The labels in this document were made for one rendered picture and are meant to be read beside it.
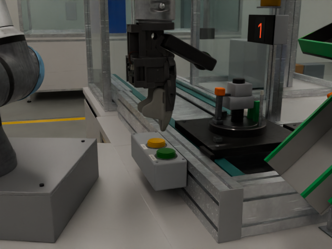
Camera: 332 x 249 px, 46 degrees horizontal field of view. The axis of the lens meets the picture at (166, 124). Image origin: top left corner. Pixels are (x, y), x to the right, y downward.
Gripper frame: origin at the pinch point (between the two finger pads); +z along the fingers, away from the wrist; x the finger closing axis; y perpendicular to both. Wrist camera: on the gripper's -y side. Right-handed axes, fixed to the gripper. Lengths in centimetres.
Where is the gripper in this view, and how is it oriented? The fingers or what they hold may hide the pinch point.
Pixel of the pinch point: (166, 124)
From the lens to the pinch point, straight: 79.0
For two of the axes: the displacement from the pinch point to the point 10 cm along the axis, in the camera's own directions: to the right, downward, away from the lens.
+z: 0.0, 9.6, 2.8
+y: -9.5, 0.9, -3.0
